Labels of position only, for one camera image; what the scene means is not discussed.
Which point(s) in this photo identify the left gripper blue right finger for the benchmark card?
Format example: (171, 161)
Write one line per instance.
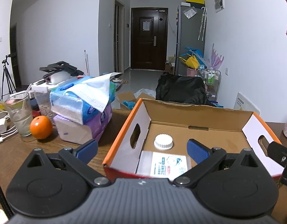
(197, 151)

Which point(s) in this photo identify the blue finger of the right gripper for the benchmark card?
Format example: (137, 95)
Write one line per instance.
(278, 153)

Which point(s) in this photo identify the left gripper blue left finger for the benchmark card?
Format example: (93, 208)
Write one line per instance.
(87, 151)

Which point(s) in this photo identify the cotton swab plastic box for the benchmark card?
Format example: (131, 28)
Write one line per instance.
(162, 165)

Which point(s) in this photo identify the white screw cap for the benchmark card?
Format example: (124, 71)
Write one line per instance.
(163, 142)

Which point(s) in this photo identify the purple tissue pack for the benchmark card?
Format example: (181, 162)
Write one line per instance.
(73, 132)

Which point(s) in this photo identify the red cardboard box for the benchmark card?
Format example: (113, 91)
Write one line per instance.
(232, 130)

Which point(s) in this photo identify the blue tissue pack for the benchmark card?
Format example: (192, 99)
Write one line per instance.
(80, 100)

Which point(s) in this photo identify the orange fruit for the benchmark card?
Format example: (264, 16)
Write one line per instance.
(41, 127)

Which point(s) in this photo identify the cardboard box on floor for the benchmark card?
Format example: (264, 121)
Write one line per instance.
(128, 99)

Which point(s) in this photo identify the white board on floor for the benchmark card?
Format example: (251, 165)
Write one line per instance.
(242, 103)

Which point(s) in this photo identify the black bag on chair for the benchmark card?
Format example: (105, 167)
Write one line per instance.
(181, 89)

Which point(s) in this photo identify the clear glass with straw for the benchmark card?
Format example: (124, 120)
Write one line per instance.
(19, 109)

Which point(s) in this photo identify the yellow bag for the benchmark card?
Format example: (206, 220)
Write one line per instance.
(191, 62)

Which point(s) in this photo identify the black gripper on container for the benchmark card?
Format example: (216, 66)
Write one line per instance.
(58, 72)

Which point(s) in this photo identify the purple feather decoration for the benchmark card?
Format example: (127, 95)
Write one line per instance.
(216, 60)

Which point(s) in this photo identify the grey refrigerator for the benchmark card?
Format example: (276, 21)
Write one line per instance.
(188, 21)

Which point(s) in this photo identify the dark entrance door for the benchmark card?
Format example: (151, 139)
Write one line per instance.
(149, 34)

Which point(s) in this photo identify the yellow black box on fridge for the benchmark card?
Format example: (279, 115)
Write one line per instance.
(196, 1)

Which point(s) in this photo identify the wire rack with bottles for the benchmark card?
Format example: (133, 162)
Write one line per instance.
(211, 80)

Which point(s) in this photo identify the white charger with cable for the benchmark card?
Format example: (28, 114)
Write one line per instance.
(7, 129)

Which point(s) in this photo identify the camera tripod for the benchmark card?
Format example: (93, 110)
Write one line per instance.
(6, 77)

